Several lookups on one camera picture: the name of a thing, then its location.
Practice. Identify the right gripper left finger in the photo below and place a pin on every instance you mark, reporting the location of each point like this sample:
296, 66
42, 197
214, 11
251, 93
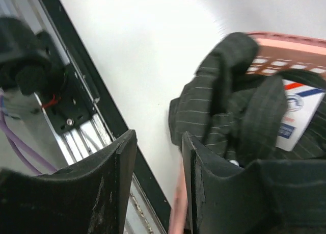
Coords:
90, 196

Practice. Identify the pink plastic basket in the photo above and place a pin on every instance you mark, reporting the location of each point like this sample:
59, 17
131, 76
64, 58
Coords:
276, 53

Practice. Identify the dark pinstriped shirt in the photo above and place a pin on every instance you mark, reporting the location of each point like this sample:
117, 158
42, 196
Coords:
238, 115

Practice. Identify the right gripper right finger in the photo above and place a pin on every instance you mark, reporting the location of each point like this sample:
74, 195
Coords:
267, 196

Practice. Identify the white shirt price tag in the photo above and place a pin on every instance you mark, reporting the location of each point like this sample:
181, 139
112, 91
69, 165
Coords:
302, 103

